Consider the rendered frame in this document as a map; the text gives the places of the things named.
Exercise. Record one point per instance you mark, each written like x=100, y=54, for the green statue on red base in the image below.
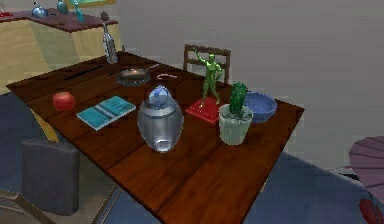
x=210, y=90

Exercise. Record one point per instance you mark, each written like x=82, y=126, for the silver kettle with blue knob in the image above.
x=160, y=123

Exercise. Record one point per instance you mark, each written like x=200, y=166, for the green cactus in pale pot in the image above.
x=235, y=120

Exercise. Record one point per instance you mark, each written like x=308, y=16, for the pink candy cane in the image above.
x=165, y=76

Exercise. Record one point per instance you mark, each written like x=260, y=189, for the dark brown wooden table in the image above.
x=186, y=173

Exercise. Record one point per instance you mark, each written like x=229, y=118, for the dark brown wooden chair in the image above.
x=220, y=53

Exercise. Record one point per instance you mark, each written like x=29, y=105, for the dark frying pan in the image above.
x=133, y=77

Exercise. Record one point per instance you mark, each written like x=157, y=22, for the blue bowl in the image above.
x=261, y=107

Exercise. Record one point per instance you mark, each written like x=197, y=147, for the teal book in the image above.
x=106, y=111

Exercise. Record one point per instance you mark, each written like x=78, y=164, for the silver pepper mill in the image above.
x=110, y=48

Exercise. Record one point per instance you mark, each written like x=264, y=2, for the red apple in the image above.
x=63, y=101

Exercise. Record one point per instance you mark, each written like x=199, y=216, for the teal bottle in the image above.
x=79, y=13

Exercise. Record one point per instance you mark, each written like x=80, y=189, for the teal vase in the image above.
x=62, y=6

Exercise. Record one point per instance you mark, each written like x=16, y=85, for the yellow cabinet with maroon worktop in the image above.
x=36, y=46

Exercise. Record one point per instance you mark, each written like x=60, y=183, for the small silver blue kettle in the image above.
x=39, y=11

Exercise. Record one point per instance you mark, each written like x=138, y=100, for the red object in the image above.
x=370, y=211

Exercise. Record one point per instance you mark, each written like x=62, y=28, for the red item on worktop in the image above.
x=5, y=14

